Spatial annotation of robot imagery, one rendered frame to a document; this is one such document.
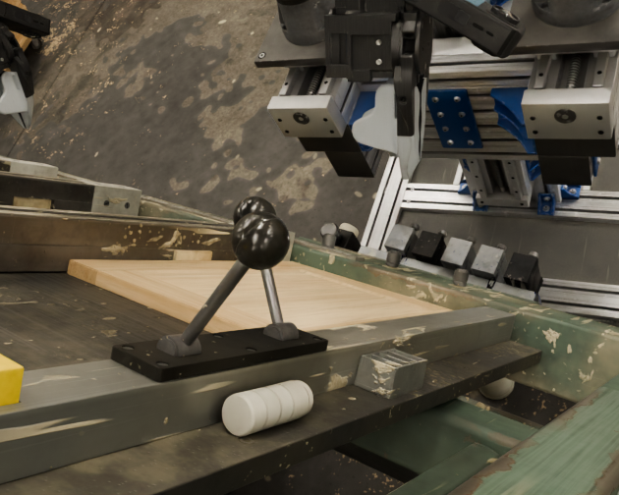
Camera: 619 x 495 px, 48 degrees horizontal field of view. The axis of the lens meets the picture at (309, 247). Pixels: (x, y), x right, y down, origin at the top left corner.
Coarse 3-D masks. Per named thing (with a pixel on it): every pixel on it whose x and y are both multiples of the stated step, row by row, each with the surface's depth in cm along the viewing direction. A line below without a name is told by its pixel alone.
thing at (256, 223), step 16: (240, 224) 43; (256, 224) 43; (272, 224) 43; (240, 240) 43; (256, 240) 42; (272, 240) 43; (288, 240) 44; (240, 256) 43; (256, 256) 43; (272, 256) 43; (240, 272) 45; (224, 288) 45; (208, 304) 46; (192, 320) 47; (208, 320) 47; (176, 336) 47; (192, 336) 47; (176, 352) 47; (192, 352) 48
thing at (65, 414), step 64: (384, 320) 79; (448, 320) 87; (512, 320) 103; (64, 384) 40; (128, 384) 42; (192, 384) 46; (256, 384) 52; (320, 384) 60; (0, 448) 35; (64, 448) 38
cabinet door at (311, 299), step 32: (128, 288) 81; (160, 288) 81; (192, 288) 86; (256, 288) 95; (288, 288) 100; (320, 288) 106; (352, 288) 112; (224, 320) 73; (256, 320) 75; (288, 320) 80; (320, 320) 83; (352, 320) 87
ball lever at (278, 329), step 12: (240, 204) 59; (252, 204) 58; (264, 204) 59; (240, 216) 58; (264, 276) 58; (264, 288) 59; (276, 300) 58; (276, 312) 58; (276, 324) 57; (288, 324) 58; (276, 336) 57; (288, 336) 57
